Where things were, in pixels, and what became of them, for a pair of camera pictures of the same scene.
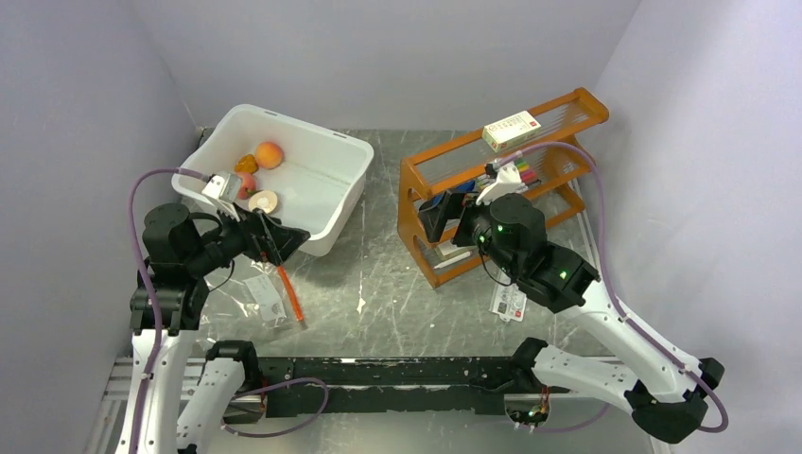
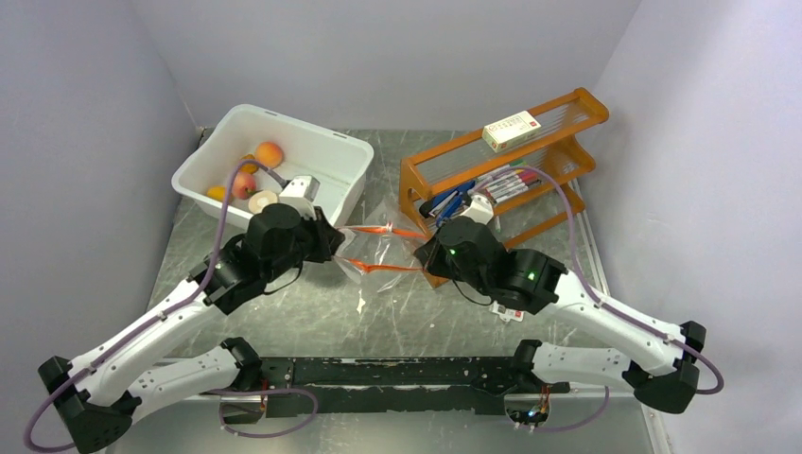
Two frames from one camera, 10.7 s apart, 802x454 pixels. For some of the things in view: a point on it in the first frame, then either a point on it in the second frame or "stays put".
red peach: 247,186 stays put
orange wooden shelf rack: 553,161 stays put
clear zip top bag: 256,302 -> 380,250
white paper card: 509,303 stays put
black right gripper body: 475,226 -> 439,262
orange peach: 269,155 stays put
